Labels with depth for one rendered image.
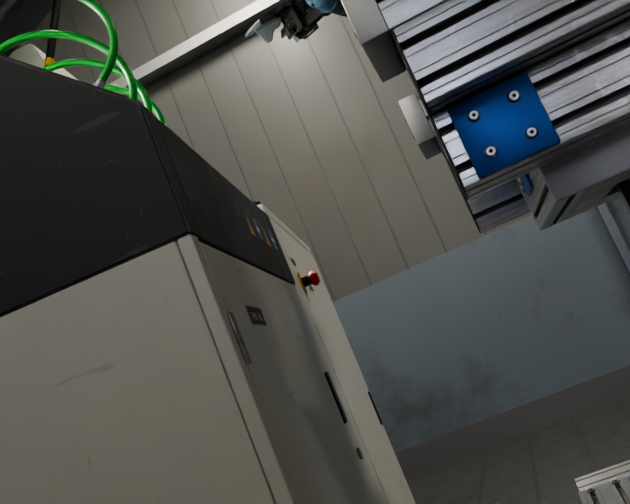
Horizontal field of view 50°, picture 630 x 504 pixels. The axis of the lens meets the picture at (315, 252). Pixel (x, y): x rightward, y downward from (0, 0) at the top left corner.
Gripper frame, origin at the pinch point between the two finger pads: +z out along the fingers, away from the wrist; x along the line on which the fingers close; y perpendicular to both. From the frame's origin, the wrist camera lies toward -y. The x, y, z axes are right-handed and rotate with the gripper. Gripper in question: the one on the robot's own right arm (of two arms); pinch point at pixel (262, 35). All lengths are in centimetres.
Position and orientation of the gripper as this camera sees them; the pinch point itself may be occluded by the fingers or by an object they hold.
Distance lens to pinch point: 184.9
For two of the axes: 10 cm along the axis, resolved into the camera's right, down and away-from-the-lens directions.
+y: 4.6, 8.9, -0.6
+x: 5.7, -2.4, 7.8
